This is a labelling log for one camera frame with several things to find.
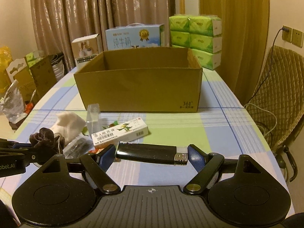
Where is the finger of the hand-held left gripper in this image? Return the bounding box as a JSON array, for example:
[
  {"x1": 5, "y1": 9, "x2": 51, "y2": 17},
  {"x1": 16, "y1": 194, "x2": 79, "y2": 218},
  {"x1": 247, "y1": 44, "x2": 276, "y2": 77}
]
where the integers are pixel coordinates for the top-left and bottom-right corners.
[
  {"x1": 0, "y1": 138, "x2": 33, "y2": 149},
  {"x1": 0, "y1": 148, "x2": 42, "y2": 166}
]

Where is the white appliance box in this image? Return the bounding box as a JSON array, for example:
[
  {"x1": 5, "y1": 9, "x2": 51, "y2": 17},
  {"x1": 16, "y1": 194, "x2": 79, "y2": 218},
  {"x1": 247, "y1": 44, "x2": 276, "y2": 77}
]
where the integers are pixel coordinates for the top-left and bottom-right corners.
[{"x1": 72, "y1": 34, "x2": 103, "y2": 68}]

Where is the brown curtain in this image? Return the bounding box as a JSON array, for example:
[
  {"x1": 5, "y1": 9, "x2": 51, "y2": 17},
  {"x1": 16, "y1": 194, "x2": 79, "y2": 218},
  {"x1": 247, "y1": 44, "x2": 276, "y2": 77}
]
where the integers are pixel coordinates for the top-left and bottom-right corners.
[{"x1": 30, "y1": 0, "x2": 181, "y2": 72}]

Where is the white tissue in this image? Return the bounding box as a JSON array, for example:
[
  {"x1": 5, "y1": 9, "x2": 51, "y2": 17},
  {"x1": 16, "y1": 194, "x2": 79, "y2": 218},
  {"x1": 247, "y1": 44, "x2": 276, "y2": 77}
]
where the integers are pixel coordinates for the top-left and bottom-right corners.
[{"x1": 51, "y1": 112, "x2": 86, "y2": 144}]

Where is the yellow curtain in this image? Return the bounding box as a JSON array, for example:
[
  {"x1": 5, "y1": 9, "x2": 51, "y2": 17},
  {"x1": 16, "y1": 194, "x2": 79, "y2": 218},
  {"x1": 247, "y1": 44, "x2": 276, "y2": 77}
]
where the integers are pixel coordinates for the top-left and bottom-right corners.
[{"x1": 199, "y1": 0, "x2": 270, "y2": 105}]

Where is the clear packet of black pins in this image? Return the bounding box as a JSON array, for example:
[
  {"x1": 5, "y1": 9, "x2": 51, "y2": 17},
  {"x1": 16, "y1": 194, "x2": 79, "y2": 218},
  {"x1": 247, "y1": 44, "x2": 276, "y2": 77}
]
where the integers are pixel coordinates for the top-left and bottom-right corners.
[{"x1": 64, "y1": 135, "x2": 93, "y2": 158}]

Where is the small green tissue pack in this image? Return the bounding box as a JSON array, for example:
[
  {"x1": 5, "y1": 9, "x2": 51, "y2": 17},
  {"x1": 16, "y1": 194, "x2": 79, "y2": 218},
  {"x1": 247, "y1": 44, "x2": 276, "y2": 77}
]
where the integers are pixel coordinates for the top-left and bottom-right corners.
[{"x1": 26, "y1": 52, "x2": 40, "y2": 67}]

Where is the white plastic bag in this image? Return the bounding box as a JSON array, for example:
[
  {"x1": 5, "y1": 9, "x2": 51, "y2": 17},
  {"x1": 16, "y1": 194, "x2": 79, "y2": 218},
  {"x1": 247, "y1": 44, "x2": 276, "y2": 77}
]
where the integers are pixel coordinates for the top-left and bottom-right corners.
[{"x1": 0, "y1": 81, "x2": 27, "y2": 124}]

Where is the white cable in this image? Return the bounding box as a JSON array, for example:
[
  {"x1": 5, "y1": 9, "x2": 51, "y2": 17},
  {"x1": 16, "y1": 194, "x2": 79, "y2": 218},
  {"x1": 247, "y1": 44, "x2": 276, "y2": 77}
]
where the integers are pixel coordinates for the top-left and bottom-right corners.
[{"x1": 245, "y1": 103, "x2": 279, "y2": 135}]

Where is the chair with quilted cover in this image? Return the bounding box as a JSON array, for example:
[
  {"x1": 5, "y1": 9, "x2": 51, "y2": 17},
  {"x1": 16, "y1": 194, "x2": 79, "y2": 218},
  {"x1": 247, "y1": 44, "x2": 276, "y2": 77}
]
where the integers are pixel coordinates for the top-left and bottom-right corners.
[{"x1": 245, "y1": 45, "x2": 304, "y2": 153}]

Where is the striped shopping bag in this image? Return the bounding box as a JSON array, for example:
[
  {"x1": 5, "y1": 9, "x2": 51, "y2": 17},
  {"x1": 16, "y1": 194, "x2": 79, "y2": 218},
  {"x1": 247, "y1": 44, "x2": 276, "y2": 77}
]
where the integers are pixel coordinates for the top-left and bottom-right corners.
[{"x1": 50, "y1": 52, "x2": 66, "y2": 82}]

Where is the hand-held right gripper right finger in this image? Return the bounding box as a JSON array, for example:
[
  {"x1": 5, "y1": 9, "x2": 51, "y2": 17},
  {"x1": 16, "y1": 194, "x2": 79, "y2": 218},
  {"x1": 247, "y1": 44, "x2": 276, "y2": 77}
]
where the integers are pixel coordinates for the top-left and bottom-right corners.
[{"x1": 183, "y1": 144, "x2": 264, "y2": 195}]

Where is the grey charging cable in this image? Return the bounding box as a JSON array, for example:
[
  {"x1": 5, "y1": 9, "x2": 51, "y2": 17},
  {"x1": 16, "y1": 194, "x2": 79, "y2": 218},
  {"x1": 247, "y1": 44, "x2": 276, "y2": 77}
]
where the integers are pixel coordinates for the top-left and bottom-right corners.
[{"x1": 258, "y1": 28, "x2": 289, "y2": 100}]

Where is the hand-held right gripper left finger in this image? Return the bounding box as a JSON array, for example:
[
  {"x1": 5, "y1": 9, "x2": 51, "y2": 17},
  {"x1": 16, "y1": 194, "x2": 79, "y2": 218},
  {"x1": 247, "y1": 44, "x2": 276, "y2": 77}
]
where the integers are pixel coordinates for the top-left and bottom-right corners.
[{"x1": 36, "y1": 144, "x2": 121, "y2": 195}]

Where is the black chair base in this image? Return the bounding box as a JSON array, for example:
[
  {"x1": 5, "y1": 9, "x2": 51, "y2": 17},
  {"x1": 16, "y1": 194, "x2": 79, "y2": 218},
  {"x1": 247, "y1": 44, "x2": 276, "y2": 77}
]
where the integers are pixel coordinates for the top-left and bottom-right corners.
[{"x1": 276, "y1": 145, "x2": 298, "y2": 181}]

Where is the blue milk carton box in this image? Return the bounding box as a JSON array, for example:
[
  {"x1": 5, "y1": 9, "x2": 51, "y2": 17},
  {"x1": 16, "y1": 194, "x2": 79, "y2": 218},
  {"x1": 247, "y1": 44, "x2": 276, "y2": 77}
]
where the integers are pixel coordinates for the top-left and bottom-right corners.
[{"x1": 105, "y1": 23, "x2": 165, "y2": 51}]

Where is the yellow plastic bag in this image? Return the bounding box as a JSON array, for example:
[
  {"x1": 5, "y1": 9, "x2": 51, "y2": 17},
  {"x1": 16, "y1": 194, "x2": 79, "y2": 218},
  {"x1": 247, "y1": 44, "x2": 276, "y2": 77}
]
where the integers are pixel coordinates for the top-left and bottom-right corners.
[{"x1": 0, "y1": 46, "x2": 13, "y2": 96}]

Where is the white medicine box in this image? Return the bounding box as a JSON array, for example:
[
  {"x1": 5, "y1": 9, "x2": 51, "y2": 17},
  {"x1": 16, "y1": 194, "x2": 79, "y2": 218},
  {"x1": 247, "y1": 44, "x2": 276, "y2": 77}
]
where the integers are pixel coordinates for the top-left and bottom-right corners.
[{"x1": 91, "y1": 117, "x2": 149, "y2": 146}]

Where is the black lighter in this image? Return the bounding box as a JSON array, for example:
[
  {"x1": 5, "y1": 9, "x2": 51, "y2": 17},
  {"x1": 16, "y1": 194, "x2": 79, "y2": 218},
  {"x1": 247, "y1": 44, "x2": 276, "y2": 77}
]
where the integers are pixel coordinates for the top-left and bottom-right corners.
[{"x1": 115, "y1": 141, "x2": 189, "y2": 166}]

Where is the plaid tablecloth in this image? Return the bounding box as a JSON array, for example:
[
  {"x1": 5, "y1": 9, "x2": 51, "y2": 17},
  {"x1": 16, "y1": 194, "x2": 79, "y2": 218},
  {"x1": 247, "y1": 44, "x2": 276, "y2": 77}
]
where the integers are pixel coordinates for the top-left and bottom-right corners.
[{"x1": 0, "y1": 68, "x2": 291, "y2": 228}]

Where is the empty wall socket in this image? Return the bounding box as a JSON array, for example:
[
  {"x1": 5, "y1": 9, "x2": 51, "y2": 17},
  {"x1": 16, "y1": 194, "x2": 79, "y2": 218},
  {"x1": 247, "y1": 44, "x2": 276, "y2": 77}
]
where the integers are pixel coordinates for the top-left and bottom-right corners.
[{"x1": 292, "y1": 28, "x2": 304, "y2": 45}]

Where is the stack of green tissue packs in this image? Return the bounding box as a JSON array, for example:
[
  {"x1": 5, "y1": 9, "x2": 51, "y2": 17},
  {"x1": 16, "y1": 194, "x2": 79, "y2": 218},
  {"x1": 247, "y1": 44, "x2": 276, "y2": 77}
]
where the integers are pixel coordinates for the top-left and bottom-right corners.
[{"x1": 169, "y1": 14, "x2": 223, "y2": 71}]

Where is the dark brown hair scrunchie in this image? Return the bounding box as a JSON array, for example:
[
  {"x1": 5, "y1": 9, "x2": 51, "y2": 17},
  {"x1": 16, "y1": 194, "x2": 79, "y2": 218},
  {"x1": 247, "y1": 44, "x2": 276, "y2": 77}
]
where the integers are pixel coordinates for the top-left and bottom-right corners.
[{"x1": 29, "y1": 127, "x2": 66, "y2": 155}]

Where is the white carton with cut-out handle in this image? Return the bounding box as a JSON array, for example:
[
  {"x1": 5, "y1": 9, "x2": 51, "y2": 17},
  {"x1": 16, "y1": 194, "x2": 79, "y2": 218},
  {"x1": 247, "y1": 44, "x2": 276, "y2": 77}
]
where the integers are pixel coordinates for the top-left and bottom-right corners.
[{"x1": 6, "y1": 57, "x2": 28, "y2": 82}]

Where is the tall brown cardboard box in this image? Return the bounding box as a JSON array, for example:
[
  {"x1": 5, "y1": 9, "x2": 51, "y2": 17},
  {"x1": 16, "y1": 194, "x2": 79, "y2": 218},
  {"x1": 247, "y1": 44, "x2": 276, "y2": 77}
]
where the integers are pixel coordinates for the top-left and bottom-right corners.
[{"x1": 30, "y1": 56, "x2": 58, "y2": 96}]

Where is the clear plastic container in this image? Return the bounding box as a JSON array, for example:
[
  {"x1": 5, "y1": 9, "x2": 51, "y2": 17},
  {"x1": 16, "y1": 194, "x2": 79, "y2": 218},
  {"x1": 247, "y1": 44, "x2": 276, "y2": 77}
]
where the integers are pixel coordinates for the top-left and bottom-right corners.
[{"x1": 87, "y1": 104, "x2": 103, "y2": 136}]

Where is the wall socket with plug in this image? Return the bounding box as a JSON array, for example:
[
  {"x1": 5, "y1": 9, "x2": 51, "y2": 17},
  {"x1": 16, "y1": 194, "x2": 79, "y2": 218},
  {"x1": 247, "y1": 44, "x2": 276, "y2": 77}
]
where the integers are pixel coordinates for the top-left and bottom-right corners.
[{"x1": 282, "y1": 25, "x2": 293, "y2": 43}]

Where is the low brown cardboard box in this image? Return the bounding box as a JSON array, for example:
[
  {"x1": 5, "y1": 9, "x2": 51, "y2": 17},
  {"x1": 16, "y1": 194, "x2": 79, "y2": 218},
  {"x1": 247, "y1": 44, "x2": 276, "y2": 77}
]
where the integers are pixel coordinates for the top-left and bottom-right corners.
[{"x1": 13, "y1": 71, "x2": 41, "y2": 105}]

